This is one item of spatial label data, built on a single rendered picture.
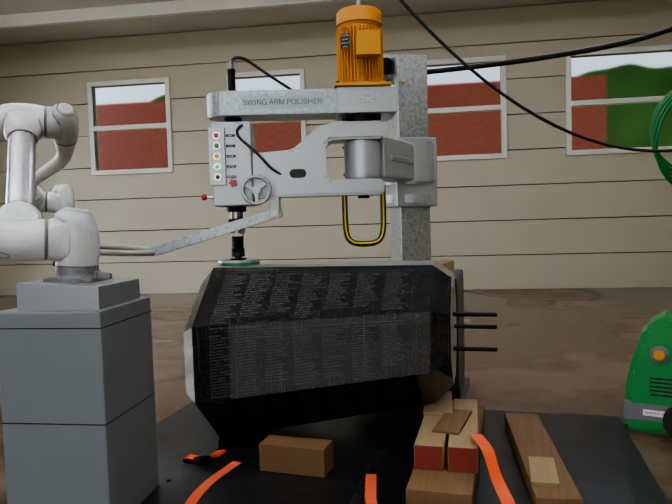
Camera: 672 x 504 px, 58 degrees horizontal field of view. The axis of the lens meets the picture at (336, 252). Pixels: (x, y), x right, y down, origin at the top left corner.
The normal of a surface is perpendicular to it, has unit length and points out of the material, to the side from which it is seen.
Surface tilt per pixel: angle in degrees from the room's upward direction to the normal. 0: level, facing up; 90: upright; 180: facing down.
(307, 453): 90
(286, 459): 90
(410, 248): 90
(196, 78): 90
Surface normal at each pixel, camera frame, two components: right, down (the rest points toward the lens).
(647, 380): -0.50, 0.06
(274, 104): 0.04, 0.05
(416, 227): 0.26, 0.04
